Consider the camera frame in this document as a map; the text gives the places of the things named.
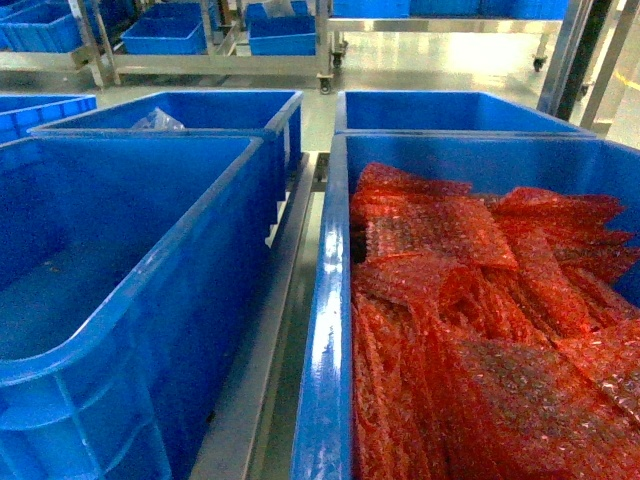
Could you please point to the blue bin with clear bag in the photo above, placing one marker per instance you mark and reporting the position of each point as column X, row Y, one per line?
column 274, row 115

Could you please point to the clear plastic bag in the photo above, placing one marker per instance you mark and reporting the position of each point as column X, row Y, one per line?
column 158, row 120

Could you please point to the stainless steel shelf rack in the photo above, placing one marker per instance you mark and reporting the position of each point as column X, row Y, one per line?
column 252, row 434

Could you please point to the empty blue front bin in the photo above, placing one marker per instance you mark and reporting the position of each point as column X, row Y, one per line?
column 128, row 266

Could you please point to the blue bin behind front bin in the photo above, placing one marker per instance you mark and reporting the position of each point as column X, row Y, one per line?
column 448, row 112

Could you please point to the blue bin with red bags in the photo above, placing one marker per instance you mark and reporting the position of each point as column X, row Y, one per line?
column 323, row 440

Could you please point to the red bubble wrap bags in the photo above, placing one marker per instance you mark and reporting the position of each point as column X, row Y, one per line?
column 489, row 340

